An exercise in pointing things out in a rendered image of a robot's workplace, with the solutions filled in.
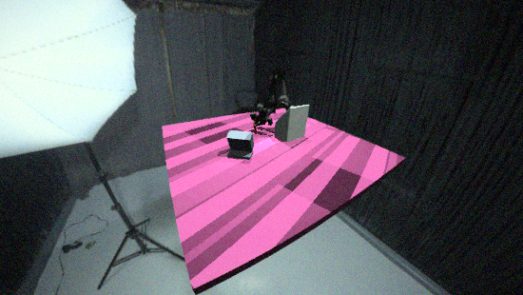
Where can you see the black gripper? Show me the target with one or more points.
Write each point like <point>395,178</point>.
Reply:
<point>261,119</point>

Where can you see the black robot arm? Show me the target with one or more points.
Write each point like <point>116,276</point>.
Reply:
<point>279,71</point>

